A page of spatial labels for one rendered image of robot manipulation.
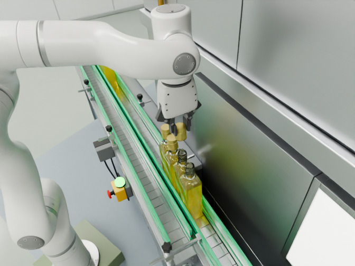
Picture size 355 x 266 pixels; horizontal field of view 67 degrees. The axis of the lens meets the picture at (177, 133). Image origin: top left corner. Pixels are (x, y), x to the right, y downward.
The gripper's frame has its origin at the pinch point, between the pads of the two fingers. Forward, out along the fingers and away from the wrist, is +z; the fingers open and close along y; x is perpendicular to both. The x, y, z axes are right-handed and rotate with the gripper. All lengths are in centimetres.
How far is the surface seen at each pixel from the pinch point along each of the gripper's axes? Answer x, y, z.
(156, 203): -4.2, 10.5, 37.1
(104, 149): -49, 20, 42
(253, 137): 16.9, -11.9, -3.4
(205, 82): -6.4, -12.0, -6.9
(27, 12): -577, 56, 105
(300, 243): 37.1, -12.5, 14.8
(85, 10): -579, -54, 123
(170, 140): -4.9, 1.4, 8.9
